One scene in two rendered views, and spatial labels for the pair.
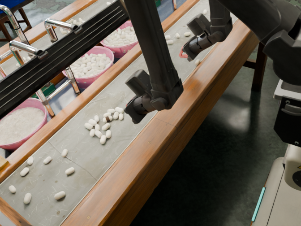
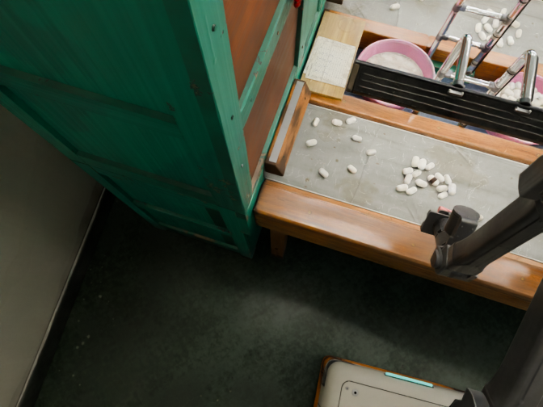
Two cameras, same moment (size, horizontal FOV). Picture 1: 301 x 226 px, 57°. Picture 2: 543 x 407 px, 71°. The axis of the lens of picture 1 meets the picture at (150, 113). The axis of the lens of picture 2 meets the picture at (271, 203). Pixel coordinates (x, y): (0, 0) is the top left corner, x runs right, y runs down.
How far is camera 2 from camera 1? 0.36 m
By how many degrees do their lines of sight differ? 40
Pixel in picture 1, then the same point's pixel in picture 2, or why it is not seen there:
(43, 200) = (314, 158)
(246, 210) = (406, 363)
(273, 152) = not seen: hidden behind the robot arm
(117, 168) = (368, 220)
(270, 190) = (430, 394)
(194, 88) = (524, 279)
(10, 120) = (396, 63)
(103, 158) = (378, 197)
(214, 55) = not seen: outside the picture
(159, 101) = (436, 258)
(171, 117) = not seen: hidden behind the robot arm
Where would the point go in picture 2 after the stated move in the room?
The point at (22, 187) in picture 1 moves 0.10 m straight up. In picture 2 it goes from (321, 129) to (325, 113)
